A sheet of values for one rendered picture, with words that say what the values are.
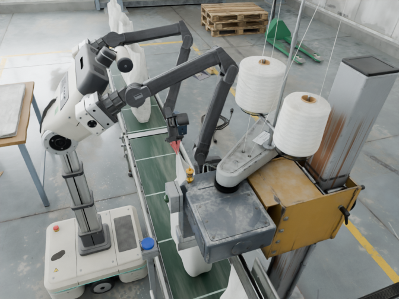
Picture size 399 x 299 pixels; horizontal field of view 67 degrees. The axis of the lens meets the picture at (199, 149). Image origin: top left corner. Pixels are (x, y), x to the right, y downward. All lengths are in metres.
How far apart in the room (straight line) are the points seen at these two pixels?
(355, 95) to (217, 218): 0.55
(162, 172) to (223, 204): 1.53
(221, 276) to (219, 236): 1.04
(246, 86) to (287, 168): 0.36
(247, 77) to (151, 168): 1.64
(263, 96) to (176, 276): 1.26
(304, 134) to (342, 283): 1.85
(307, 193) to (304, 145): 0.26
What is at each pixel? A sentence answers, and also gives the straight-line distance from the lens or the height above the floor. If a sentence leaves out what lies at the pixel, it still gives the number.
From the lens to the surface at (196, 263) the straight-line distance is 1.76.
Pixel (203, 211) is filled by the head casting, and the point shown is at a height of 1.34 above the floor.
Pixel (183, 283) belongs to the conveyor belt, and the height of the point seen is 0.38.
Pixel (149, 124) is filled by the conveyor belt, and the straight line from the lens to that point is 3.04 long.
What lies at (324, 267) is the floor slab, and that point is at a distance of 2.63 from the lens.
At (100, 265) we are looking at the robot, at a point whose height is 0.26.
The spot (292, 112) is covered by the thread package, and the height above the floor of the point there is 1.67.
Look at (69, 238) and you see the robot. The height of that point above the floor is 0.26.
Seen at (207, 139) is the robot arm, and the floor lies 1.33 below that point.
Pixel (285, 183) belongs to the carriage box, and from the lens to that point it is 1.14.
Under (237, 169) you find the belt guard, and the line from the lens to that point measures 1.02.
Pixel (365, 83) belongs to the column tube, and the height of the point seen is 1.73.
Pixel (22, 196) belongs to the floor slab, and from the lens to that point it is 3.17.
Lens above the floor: 2.11
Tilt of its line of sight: 39 degrees down
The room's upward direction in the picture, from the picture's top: 3 degrees clockwise
